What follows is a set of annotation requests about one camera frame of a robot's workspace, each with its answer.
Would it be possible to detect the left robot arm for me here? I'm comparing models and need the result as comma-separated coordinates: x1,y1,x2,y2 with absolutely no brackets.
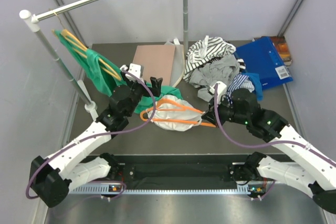
25,77,163,208

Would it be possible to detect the blue cloth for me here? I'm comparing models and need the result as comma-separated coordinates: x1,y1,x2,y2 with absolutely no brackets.
244,73,264,101

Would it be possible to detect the green tank top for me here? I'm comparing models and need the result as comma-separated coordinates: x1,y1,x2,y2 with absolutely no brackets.
51,29,183,114

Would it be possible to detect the blue folder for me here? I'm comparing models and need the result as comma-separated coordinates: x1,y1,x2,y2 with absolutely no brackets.
234,37,293,90

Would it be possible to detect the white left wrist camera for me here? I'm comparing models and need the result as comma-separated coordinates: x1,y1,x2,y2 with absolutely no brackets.
120,63,144,82

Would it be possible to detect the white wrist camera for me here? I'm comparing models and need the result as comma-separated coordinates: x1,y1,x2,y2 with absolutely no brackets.
120,63,144,82
208,81,227,102

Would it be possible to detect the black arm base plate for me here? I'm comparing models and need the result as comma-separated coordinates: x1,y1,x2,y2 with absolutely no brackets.
104,154,276,184

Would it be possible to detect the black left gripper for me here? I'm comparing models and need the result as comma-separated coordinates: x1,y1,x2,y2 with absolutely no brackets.
121,72,162,118

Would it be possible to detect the grey shirt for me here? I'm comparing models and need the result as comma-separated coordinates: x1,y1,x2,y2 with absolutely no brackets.
186,55,240,102

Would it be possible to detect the orange clothes hanger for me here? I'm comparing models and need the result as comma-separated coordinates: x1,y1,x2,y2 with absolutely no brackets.
139,97,217,128

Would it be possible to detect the silver clothes rack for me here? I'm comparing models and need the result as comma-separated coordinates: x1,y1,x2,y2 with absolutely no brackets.
18,0,190,120

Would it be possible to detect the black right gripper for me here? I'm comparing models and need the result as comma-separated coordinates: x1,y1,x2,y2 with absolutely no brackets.
202,94,249,127

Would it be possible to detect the striped black white shirt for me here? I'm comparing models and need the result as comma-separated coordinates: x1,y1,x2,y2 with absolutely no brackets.
183,36,236,82

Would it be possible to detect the yellow clothes hanger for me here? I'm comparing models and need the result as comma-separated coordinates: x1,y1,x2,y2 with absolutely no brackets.
51,10,123,81

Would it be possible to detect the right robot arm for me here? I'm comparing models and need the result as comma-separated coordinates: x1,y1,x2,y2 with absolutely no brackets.
202,82,335,214

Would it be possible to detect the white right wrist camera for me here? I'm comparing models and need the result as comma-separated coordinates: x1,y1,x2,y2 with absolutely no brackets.
208,81,227,102

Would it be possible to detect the white tank top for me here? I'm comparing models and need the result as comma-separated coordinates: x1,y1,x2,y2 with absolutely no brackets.
146,99,204,132

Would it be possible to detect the blue striped shirt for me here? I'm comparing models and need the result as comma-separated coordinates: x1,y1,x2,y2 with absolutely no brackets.
226,74,255,97

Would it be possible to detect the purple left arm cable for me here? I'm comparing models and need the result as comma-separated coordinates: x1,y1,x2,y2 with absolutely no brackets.
25,68,158,201

